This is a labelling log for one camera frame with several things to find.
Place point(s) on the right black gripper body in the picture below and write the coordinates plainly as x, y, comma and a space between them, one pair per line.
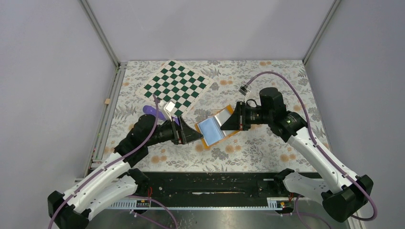
256, 116

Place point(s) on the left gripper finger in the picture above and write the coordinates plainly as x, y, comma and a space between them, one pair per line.
189, 136
186, 128

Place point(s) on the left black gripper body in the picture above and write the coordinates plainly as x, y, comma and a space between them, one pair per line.
170, 132

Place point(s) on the orange card holder wallet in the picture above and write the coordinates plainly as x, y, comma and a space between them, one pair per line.
210, 128

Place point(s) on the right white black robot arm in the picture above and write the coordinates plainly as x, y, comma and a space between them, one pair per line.
341, 192

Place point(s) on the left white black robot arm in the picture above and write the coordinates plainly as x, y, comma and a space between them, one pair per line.
117, 176

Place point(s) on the purple marker pen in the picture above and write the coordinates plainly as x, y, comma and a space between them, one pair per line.
149, 110

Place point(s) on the floral table cloth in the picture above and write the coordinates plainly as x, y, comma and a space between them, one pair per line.
255, 150

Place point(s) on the green white chessboard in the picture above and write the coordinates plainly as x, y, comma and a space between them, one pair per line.
176, 82

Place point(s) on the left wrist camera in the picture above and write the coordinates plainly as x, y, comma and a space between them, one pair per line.
167, 110

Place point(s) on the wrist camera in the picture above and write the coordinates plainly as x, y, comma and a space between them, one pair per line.
244, 90
167, 110

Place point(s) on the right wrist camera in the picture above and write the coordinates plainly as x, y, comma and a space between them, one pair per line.
244, 90

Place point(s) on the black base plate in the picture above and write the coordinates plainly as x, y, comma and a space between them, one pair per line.
213, 190

